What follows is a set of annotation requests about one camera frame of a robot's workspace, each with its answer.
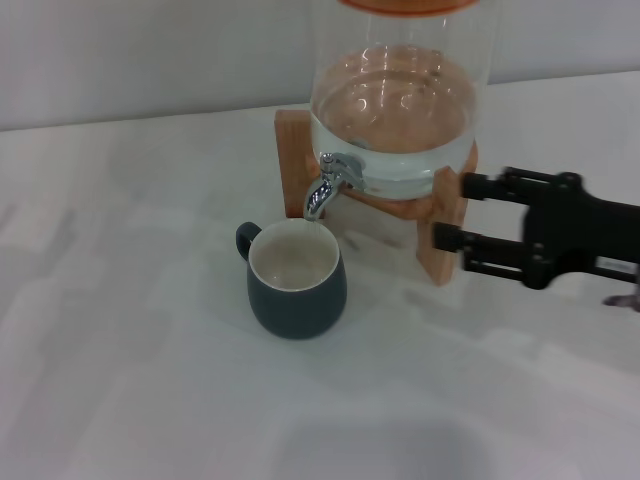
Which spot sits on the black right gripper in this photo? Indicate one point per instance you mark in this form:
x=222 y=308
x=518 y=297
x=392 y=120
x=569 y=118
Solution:
x=590 y=230

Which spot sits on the black cup white inside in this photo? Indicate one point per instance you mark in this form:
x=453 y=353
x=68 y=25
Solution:
x=300 y=310

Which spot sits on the chrome faucet tap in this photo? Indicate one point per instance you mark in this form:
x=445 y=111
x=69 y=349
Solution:
x=320 y=195

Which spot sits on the glass water dispenser jar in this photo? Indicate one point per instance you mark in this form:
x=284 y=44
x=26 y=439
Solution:
x=400 y=125

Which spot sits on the wooden dispenser stand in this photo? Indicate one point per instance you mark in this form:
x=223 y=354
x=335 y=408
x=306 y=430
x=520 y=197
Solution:
x=292 y=165

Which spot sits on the orange jar lid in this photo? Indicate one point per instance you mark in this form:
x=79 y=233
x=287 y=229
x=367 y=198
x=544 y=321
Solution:
x=400 y=4

